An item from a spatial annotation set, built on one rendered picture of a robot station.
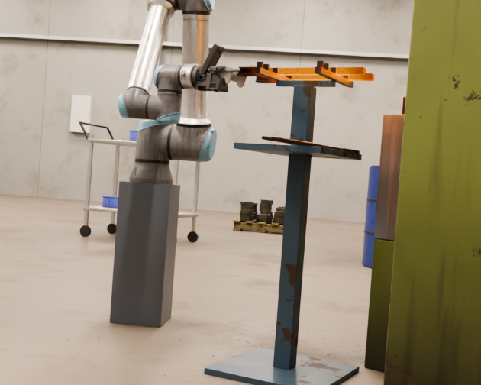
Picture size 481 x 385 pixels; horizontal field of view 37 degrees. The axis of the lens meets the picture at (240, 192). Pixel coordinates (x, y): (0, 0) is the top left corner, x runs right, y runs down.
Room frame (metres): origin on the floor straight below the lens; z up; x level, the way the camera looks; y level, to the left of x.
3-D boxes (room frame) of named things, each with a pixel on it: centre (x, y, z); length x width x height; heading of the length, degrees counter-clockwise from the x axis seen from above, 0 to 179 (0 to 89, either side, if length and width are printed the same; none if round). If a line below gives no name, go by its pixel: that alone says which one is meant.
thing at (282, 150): (2.44, -0.19, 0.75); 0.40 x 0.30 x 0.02; 152
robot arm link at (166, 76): (2.70, 0.28, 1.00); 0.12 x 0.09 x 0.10; 62
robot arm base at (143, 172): (3.13, 0.39, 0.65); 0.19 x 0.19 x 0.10
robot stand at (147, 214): (3.13, 0.39, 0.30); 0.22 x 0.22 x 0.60; 84
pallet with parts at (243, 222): (9.24, -0.34, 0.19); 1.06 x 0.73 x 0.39; 176
